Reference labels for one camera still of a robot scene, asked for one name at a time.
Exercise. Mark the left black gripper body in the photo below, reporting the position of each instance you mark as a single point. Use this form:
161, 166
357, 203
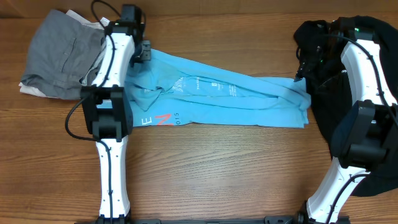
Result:
143, 50

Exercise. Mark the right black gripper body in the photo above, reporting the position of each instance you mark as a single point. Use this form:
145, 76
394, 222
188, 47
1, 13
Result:
310, 66

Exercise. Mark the light blue printed t-shirt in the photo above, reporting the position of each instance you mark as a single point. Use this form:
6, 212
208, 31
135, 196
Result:
173, 91

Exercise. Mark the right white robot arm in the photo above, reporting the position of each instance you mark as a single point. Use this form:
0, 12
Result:
350, 69

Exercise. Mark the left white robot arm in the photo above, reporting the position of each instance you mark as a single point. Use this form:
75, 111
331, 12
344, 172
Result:
107, 111

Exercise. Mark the black t-shirt white logo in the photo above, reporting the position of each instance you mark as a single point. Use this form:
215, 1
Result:
331, 99

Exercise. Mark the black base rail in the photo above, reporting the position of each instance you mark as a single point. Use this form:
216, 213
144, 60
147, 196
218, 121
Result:
265, 220

